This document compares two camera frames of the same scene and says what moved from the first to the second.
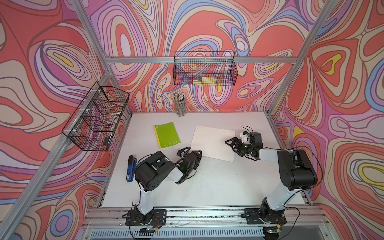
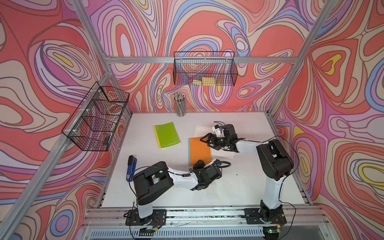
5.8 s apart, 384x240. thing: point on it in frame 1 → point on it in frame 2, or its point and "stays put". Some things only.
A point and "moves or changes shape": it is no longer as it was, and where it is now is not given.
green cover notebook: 166,135 stays put
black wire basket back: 211,68 stays put
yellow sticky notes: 206,81 stays put
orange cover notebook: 211,142 moves or changes shape
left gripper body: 197,160 → 200,168
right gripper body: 246,148 → 223,141
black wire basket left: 98,118 stays put
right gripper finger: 235,144 → 212,140
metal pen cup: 180,99 stays put
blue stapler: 131,164 stays put
